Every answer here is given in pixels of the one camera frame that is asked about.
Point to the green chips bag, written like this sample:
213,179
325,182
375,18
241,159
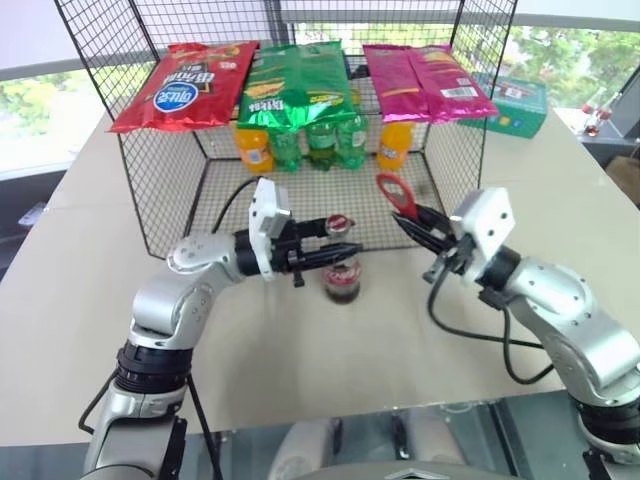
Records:
295,85

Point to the orange soda plastic bottle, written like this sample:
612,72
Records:
255,150
395,145

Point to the red chips bag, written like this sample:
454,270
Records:
182,90

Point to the dark side table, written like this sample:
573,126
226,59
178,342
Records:
617,140

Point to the magenta chips bag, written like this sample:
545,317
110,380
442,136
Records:
450,87
395,85

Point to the grey rounded robot leg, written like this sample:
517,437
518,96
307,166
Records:
312,447

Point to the red bottle opener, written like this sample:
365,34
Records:
397,192

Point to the glass cola bottle red cap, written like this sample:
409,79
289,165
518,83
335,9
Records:
342,280

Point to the small glass bottle red cap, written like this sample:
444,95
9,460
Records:
610,107
592,117

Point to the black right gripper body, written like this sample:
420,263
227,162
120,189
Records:
452,252

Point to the teal cardboard box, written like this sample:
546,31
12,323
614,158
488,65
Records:
520,107

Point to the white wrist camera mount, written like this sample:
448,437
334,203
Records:
487,220
264,220

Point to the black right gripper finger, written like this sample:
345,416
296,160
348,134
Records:
420,234
434,219

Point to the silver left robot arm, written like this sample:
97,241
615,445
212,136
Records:
200,270

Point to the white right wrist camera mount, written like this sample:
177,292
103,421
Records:
487,220

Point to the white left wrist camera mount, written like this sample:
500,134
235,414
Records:
264,220

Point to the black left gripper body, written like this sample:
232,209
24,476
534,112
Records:
286,252

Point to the green soda plastic bottle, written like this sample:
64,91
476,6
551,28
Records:
322,145
352,142
287,150

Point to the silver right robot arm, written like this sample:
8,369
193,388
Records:
560,305

